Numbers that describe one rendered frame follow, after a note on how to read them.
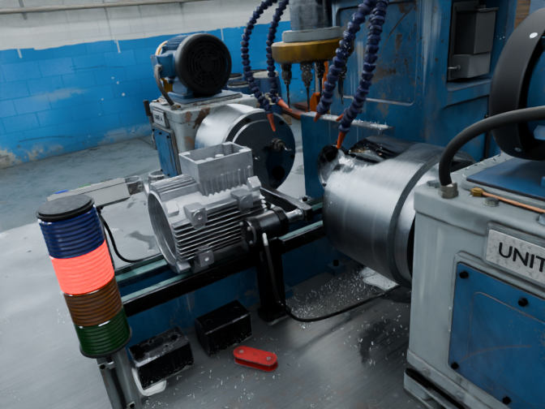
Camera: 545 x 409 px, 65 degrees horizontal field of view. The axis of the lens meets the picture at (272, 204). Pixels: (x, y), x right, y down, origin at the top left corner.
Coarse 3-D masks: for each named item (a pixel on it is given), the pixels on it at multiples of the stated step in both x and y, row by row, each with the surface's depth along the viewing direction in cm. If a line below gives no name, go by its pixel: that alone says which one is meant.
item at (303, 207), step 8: (264, 184) 101; (264, 192) 98; (272, 192) 95; (280, 192) 95; (272, 200) 96; (280, 200) 93; (288, 200) 90; (296, 200) 90; (288, 208) 91; (296, 208) 88; (304, 208) 86; (312, 208) 86; (304, 216) 86; (312, 216) 87
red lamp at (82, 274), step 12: (96, 252) 48; (108, 252) 50; (60, 264) 47; (72, 264) 46; (84, 264) 47; (96, 264) 48; (108, 264) 50; (60, 276) 47; (72, 276) 47; (84, 276) 47; (96, 276) 48; (108, 276) 50; (72, 288) 48; (84, 288) 48; (96, 288) 48
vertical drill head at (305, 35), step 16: (304, 0) 86; (320, 0) 86; (304, 16) 87; (320, 16) 87; (288, 32) 90; (304, 32) 87; (320, 32) 87; (336, 32) 88; (272, 48) 92; (288, 48) 87; (304, 48) 86; (320, 48) 85; (336, 48) 86; (352, 48) 90; (288, 64) 94; (304, 64) 88; (320, 64) 100; (288, 80) 96; (304, 80) 90; (320, 80) 102; (288, 96) 98
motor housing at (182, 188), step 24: (168, 192) 81; (192, 192) 84; (216, 192) 85; (216, 216) 83; (240, 216) 86; (168, 240) 94; (192, 240) 81; (216, 240) 84; (240, 240) 88; (168, 264) 92
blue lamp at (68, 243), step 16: (96, 208) 49; (48, 224) 45; (64, 224) 45; (80, 224) 46; (96, 224) 47; (48, 240) 46; (64, 240) 45; (80, 240) 46; (96, 240) 48; (64, 256) 46
